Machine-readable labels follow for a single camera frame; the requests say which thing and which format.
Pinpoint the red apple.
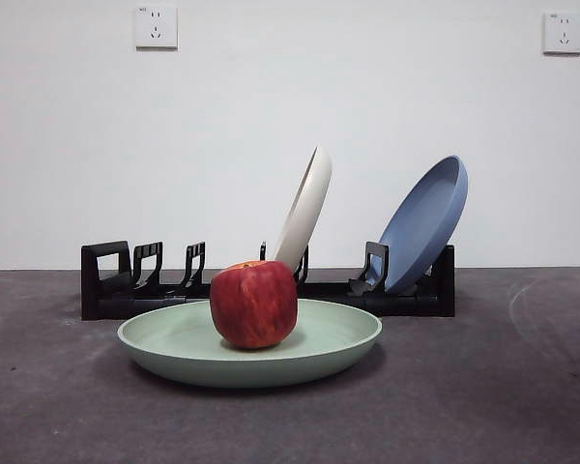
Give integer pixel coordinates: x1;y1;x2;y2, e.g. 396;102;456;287
209;259;299;350

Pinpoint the green plate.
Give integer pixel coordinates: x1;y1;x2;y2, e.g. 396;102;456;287
116;297;384;390

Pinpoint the cream white plate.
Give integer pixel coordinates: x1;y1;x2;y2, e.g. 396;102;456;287
273;145;334;274

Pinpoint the blue plate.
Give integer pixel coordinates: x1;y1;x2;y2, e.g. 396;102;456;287
369;155;469;294

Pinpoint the black plate rack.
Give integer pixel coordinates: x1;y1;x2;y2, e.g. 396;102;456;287
80;240;456;321

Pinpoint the white wall socket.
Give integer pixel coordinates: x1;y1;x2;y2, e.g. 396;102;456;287
541;12;580;56
134;4;179;51

